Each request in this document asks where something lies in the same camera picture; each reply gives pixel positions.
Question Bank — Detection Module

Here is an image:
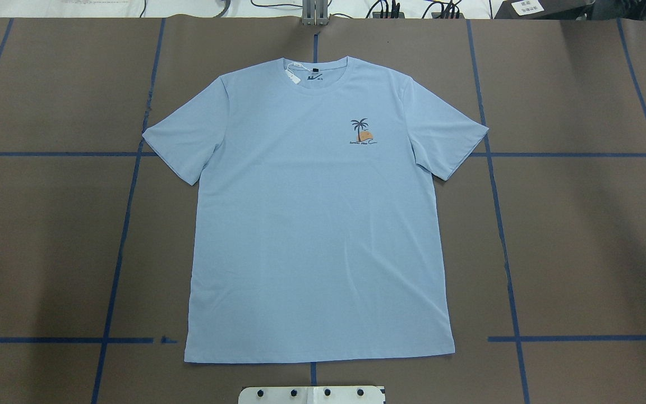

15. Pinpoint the light blue t-shirt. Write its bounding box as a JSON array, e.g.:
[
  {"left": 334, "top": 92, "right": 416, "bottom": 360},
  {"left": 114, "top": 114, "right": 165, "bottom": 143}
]
[{"left": 142, "top": 57, "right": 488, "bottom": 365}]

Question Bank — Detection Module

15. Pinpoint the white hang tag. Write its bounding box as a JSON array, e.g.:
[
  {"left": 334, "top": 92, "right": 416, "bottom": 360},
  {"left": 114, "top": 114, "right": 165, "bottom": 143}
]
[{"left": 284, "top": 62, "right": 303, "bottom": 85}]

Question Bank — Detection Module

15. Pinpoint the grey aluminium post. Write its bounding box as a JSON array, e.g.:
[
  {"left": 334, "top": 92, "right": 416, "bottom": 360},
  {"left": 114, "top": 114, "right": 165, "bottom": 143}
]
[{"left": 302, "top": 0, "right": 330, "bottom": 26}]

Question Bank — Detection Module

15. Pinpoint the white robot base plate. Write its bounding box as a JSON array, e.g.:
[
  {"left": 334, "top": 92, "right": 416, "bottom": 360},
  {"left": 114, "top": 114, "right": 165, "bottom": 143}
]
[{"left": 238, "top": 385, "right": 386, "bottom": 403}]

